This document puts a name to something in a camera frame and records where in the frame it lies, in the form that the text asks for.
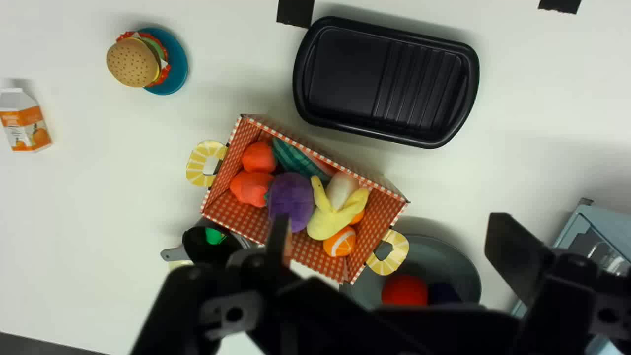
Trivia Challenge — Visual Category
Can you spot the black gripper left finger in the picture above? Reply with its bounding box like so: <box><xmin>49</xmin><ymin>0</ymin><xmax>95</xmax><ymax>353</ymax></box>
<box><xmin>130</xmin><ymin>215</ymin><xmax>396</xmax><ymax>355</ymax></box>

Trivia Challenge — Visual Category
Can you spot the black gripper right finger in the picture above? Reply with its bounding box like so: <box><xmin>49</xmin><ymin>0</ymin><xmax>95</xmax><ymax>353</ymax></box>
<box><xmin>483</xmin><ymin>211</ymin><xmax>631</xmax><ymax>355</ymax></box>

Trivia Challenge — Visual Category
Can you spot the purple plush toy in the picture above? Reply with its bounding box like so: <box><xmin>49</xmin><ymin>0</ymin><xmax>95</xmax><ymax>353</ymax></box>
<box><xmin>264</xmin><ymin>171</ymin><xmax>316</xmax><ymax>233</ymax></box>

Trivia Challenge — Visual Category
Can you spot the yellow plush banana toy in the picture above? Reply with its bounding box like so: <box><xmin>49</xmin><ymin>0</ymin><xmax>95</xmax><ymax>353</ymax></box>
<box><xmin>306</xmin><ymin>175</ymin><xmax>371</xmax><ymax>242</ymax></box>

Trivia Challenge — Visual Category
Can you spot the small green object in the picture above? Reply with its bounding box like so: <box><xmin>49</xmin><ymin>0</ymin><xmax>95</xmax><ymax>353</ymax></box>
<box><xmin>203</xmin><ymin>225</ymin><xmax>229</xmax><ymax>246</ymax></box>

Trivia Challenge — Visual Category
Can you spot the black toy frying pan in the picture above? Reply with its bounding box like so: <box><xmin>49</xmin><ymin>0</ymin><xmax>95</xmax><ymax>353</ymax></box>
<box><xmin>160</xmin><ymin>223</ymin><xmax>247</xmax><ymax>266</ymax></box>

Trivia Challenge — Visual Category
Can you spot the light blue toy toaster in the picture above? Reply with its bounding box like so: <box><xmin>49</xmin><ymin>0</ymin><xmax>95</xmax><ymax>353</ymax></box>
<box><xmin>511</xmin><ymin>195</ymin><xmax>631</xmax><ymax>355</ymax></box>

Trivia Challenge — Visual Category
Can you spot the red checkered cardboard basket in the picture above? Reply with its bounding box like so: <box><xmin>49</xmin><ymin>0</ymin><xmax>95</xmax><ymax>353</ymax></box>
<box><xmin>185</xmin><ymin>114</ymin><xmax>410</xmax><ymax>286</ymax></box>

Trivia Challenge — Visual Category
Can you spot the orange toy tomato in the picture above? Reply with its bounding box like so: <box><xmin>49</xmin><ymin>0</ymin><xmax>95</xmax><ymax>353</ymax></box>
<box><xmin>229</xmin><ymin>168</ymin><xmax>274</xmax><ymax>209</ymax></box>
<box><xmin>241</xmin><ymin>138</ymin><xmax>280</xmax><ymax>173</ymax></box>

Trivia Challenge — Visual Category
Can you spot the gray round plate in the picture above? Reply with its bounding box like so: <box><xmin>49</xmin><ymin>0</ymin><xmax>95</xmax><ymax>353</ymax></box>
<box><xmin>341</xmin><ymin>233</ymin><xmax>483</xmax><ymax>311</ymax></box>

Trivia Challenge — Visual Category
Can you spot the orange toy fruit slice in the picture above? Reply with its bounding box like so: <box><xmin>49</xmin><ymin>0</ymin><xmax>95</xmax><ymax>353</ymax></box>
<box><xmin>321</xmin><ymin>225</ymin><xmax>359</xmax><ymax>260</ymax></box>

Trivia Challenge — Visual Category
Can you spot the small teal plate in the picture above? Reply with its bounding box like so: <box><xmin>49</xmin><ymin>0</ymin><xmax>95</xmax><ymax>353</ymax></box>
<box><xmin>136</xmin><ymin>26</ymin><xmax>191</xmax><ymax>97</ymax></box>

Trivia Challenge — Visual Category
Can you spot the orange juice carton toy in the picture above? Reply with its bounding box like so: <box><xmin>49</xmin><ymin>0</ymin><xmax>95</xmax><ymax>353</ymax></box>
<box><xmin>0</xmin><ymin>87</ymin><xmax>55</xmax><ymax>154</ymax></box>

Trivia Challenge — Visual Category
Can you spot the toy hamburger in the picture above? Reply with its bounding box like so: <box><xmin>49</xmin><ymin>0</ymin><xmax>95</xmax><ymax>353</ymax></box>
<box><xmin>105</xmin><ymin>29</ymin><xmax>174</xmax><ymax>89</ymax></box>

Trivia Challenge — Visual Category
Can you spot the black plastic tray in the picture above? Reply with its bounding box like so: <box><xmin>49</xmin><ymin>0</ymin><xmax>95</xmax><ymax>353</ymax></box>
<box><xmin>292</xmin><ymin>16</ymin><xmax>481</xmax><ymax>150</ymax></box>

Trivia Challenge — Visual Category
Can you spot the black tape strip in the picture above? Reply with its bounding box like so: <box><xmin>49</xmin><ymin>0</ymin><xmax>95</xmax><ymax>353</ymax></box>
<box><xmin>274</xmin><ymin>0</ymin><xmax>316</xmax><ymax>29</ymax></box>
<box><xmin>536</xmin><ymin>0</ymin><xmax>584</xmax><ymax>16</ymax></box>

